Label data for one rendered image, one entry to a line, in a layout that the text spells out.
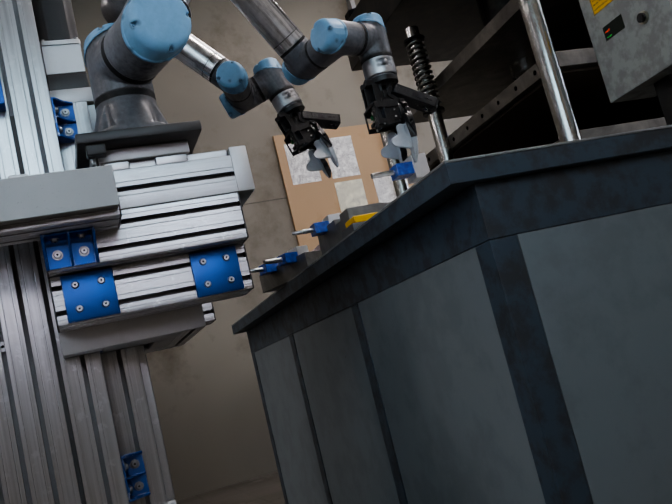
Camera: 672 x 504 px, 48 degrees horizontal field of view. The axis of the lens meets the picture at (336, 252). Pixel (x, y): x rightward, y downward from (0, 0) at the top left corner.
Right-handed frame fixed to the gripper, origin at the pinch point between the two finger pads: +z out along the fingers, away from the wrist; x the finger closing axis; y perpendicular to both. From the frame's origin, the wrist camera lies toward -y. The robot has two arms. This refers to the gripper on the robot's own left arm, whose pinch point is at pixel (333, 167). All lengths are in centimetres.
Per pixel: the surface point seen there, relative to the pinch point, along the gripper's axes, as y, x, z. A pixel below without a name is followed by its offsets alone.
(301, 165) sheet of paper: -131, -282, -90
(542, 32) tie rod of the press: -70, 20, -6
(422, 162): 0.0, 37.1, 17.5
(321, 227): 15.4, 6.6, 14.7
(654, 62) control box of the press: -73, 43, 21
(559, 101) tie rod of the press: -64, 17, 14
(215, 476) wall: 15, -308, 63
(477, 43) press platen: -86, -21, -26
